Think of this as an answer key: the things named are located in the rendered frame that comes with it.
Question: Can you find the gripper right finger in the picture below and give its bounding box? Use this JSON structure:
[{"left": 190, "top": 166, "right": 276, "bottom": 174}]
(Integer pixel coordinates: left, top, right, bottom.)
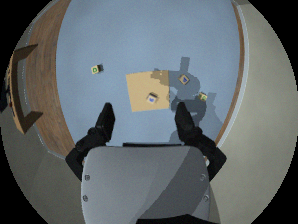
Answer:
[{"left": 174, "top": 102, "right": 227, "bottom": 182}]

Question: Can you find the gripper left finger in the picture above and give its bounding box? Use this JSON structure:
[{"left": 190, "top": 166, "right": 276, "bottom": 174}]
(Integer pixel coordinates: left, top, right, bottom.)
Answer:
[{"left": 65, "top": 103, "right": 115, "bottom": 182}]

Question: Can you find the tan flat mat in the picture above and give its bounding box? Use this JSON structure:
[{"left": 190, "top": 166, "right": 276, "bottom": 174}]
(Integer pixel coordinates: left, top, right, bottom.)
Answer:
[{"left": 126, "top": 70, "right": 170, "bottom": 112}]

